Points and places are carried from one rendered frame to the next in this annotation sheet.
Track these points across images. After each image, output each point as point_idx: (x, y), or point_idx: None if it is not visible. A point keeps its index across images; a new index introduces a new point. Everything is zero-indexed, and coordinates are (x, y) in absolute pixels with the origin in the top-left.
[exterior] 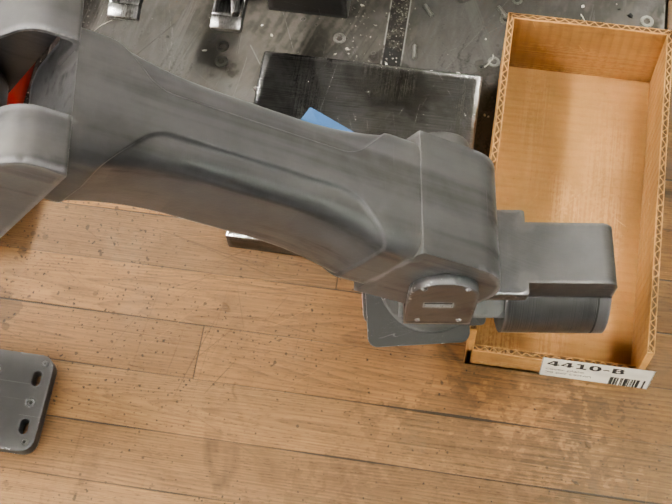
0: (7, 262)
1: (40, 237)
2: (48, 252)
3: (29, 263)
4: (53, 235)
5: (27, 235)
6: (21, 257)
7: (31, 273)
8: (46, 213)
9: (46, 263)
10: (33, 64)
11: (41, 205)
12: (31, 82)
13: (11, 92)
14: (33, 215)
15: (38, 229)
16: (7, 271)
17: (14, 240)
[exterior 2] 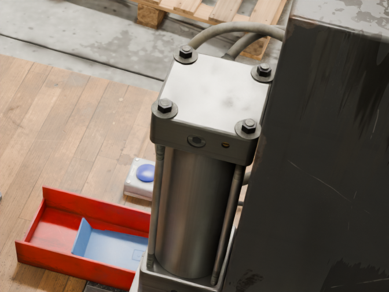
0: (8, 272)
1: (17, 286)
2: (8, 289)
3: (5, 281)
4: (17, 291)
5: (20, 281)
6: (9, 278)
7: (0, 281)
8: (29, 289)
9: (3, 288)
10: (112, 286)
11: (34, 287)
12: (103, 285)
13: (88, 271)
14: (30, 284)
15: (22, 285)
16: (4, 272)
17: (19, 276)
